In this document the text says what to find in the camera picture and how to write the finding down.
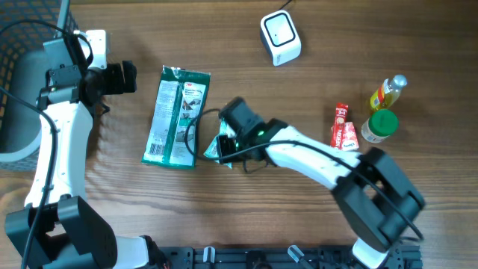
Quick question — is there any green white gloves packet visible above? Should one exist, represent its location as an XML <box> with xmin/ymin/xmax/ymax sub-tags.
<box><xmin>141</xmin><ymin>66</ymin><xmax>211</xmax><ymax>169</ymax></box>

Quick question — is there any red sachet stick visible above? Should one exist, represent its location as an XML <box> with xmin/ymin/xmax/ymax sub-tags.
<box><xmin>330</xmin><ymin>102</ymin><xmax>348</xmax><ymax>149</ymax></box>

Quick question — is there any green lid jar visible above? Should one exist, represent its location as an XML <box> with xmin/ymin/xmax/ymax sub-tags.
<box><xmin>361</xmin><ymin>109</ymin><xmax>399</xmax><ymax>143</ymax></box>

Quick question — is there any yellow liquid bottle silver cap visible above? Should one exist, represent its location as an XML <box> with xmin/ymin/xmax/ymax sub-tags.
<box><xmin>368</xmin><ymin>74</ymin><xmax>408</xmax><ymax>114</ymax></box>

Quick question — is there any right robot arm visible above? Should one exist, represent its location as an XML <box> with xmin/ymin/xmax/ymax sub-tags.
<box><xmin>218</xmin><ymin>97</ymin><xmax>425</xmax><ymax>268</ymax></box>

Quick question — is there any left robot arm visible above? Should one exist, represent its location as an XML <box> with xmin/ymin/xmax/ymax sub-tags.
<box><xmin>5</xmin><ymin>61</ymin><xmax>169</xmax><ymax>268</ymax></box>

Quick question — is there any white barcode scanner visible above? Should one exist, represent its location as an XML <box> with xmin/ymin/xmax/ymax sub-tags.
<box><xmin>260</xmin><ymin>10</ymin><xmax>302</xmax><ymax>67</ymax></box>

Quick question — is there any grey plastic mesh basket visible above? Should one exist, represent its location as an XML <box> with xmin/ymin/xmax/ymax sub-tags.
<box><xmin>1</xmin><ymin>0</ymin><xmax>78</xmax><ymax>171</ymax></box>

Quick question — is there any black left camera cable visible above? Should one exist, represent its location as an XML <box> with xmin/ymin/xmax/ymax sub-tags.
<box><xmin>0</xmin><ymin>17</ymin><xmax>94</xmax><ymax>269</ymax></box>

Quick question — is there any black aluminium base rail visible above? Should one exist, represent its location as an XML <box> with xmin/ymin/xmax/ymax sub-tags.
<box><xmin>161</xmin><ymin>245</ymin><xmax>365</xmax><ymax>269</ymax></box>

